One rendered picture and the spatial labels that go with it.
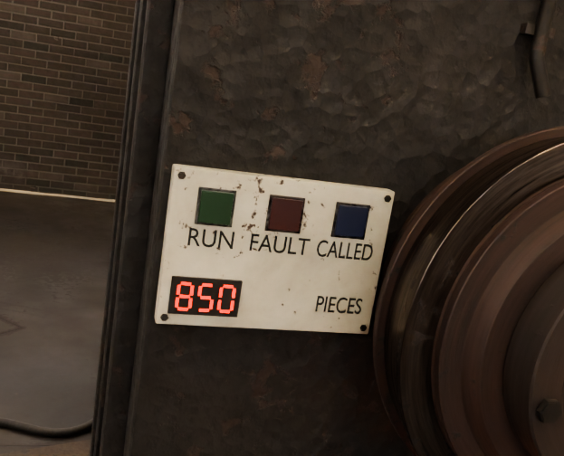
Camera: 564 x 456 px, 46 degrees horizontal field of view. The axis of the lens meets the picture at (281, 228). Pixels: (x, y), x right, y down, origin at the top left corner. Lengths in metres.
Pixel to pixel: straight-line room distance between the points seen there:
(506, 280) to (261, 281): 0.27
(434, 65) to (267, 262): 0.30
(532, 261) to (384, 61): 0.28
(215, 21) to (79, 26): 5.96
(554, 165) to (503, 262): 0.11
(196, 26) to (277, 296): 0.31
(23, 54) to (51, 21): 0.40
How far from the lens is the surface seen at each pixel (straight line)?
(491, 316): 0.69
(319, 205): 0.75
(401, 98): 0.80
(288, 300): 0.78
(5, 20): 6.74
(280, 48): 0.75
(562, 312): 0.67
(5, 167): 6.81
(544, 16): 0.86
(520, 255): 0.69
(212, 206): 0.72
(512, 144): 0.77
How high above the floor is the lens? 1.34
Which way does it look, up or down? 12 degrees down
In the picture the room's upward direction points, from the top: 9 degrees clockwise
